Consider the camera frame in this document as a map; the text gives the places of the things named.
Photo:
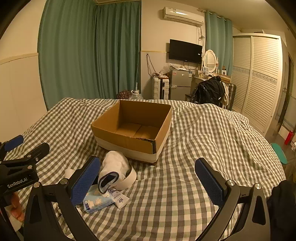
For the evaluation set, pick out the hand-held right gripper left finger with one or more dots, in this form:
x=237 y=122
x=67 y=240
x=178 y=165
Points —
x=85 y=179

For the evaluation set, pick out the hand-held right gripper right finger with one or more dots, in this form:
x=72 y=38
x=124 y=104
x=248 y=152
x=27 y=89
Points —
x=211 y=183

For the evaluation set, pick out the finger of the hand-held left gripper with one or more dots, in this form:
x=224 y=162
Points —
x=13 y=142
x=34 y=151

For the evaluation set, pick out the white plastic cup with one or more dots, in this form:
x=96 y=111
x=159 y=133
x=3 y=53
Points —
x=69 y=173

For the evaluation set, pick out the white sock with dark cuff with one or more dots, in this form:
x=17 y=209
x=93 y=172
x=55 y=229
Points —
x=115 y=162

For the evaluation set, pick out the small white printed packet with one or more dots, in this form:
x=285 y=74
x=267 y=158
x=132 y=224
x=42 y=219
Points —
x=121 y=200

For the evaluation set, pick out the white tape roll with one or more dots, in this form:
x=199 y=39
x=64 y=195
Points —
x=131 y=178

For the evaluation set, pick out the cardboard box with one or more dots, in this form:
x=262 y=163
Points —
x=120 y=139

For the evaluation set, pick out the person's left hand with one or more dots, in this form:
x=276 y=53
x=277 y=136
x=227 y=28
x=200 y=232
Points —
x=17 y=208

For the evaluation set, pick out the grey white checkered blanket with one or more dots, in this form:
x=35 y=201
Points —
x=208 y=139

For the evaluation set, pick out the teal board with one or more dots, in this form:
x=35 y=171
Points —
x=280 y=154

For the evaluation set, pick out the dark cloth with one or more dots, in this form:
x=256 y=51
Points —
x=283 y=208

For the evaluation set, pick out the black jacket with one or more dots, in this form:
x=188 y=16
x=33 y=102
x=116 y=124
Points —
x=208 y=92

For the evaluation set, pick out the red fire extinguisher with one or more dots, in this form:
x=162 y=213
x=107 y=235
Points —
x=289 y=138

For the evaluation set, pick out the brown patterned bag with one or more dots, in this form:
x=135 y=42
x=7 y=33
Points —
x=123 y=95

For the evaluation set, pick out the clear plastic water jug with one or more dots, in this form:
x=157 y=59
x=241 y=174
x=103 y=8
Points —
x=136 y=95

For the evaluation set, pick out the small silver fridge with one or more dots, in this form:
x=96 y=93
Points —
x=180 y=83

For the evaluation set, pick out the white ribbed suitcase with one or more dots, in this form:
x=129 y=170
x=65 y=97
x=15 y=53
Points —
x=159 y=88

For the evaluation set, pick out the white louvered wardrobe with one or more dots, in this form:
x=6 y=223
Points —
x=261 y=81

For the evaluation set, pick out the wide green curtain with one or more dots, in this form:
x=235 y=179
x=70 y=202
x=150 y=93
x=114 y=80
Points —
x=92 y=51

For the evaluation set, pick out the clear plastic bag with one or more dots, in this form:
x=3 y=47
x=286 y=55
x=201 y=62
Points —
x=165 y=69

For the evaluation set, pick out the white oval vanity mirror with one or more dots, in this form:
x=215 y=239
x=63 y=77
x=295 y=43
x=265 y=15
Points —
x=210 y=59

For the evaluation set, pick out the narrow green curtain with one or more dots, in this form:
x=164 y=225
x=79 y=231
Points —
x=218 y=39

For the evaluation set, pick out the white air conditioner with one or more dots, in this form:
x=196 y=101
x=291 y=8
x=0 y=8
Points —
x=182 y=16

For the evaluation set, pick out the black wall television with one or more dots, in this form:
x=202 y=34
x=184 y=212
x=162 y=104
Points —
x=185 y=51

